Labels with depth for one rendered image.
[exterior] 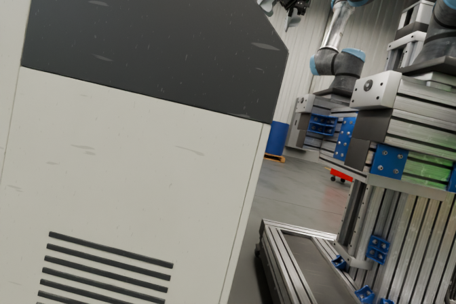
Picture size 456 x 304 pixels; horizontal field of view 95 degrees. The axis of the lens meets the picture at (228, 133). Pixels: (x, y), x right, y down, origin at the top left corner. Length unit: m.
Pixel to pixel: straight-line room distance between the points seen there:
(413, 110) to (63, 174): 0.86
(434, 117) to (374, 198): 0.40
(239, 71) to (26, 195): 0.57
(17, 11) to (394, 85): 0.90
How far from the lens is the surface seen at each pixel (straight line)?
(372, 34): 9.38
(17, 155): 0.69
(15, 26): 0.71
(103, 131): 0.55
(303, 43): 8.20
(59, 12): 0.65
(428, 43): 0.86
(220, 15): 0.51
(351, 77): 1.22
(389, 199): 1.05
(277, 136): 5.64
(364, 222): 1.04
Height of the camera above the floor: 0.78
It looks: 4 degrees down
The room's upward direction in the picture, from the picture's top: 13 degrees clockwise
